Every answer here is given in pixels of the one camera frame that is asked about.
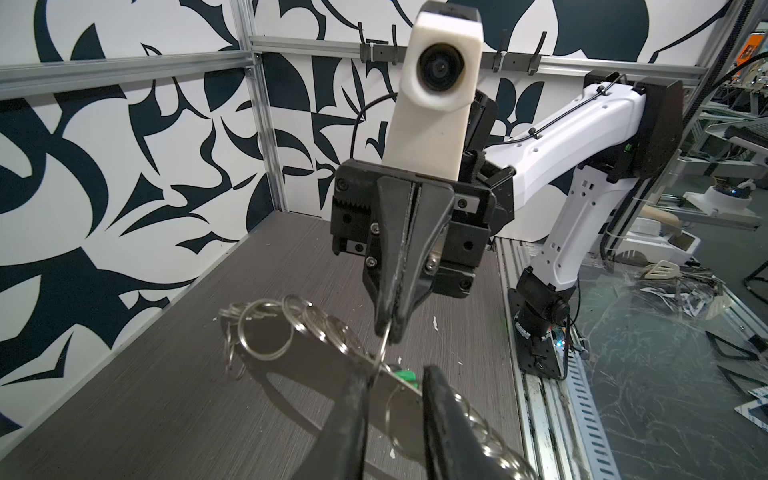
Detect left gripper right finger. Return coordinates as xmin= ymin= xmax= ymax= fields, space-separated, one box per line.
xmin=422 ymin=365 xmax=498 ymax=480

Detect wall hook rail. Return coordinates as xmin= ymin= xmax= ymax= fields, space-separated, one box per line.
xmin=357 ymin=22 xmax=550 ymax=76

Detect white slotted cable duct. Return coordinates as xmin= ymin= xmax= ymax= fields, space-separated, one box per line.
xmin=566 ymin=352 xmax=621 ymax=480

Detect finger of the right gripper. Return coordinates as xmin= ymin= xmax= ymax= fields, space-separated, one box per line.
xmin=395 ymin=183 xmax=454 ymax=336
xmin=363 ymin=176 xmax=417 ymax=342

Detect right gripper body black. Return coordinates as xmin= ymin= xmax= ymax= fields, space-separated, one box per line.
xmin=330 ymin=158 xmax=514 ymax=298

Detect green key tag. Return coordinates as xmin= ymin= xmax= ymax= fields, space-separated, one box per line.
xmin=395 ymin=370 xmax=419 ymax=388

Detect metal keyring chain loop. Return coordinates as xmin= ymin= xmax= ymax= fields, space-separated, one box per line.
xmin=217 ymin=293 xmax=541 ymax=480

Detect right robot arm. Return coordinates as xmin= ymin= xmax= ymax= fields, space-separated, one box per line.
xmin=331 ymin=74 xmax=684 ymax=343

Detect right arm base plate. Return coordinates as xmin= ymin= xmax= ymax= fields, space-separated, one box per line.
xmin=507 ymin=288 xmax=570 ymax=381

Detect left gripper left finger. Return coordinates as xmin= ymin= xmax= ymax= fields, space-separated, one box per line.
xmin=307 ymin=371 xmax=369 ymax=479

